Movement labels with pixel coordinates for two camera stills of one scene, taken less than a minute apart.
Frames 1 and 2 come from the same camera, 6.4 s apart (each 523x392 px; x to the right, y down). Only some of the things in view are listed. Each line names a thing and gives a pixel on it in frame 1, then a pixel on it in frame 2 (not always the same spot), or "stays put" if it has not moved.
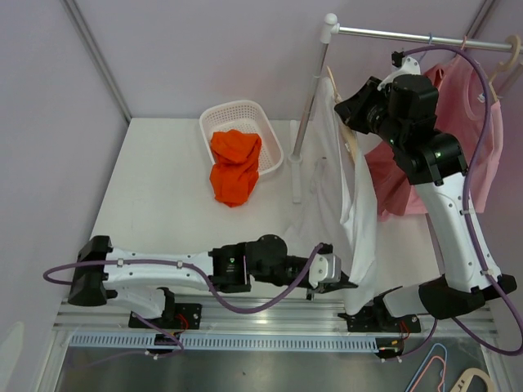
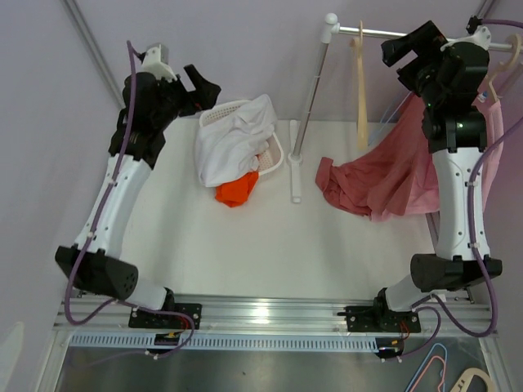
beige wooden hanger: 347,134 -> 357,46
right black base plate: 377,319 stays put
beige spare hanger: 467,376 stays put
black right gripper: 352,109 -> 426,42
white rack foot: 296,161 stays put
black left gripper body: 292,269 -> 178,102
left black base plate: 179,316 stays put
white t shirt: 337,211 -> 228,146
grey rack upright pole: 329,26 stays put
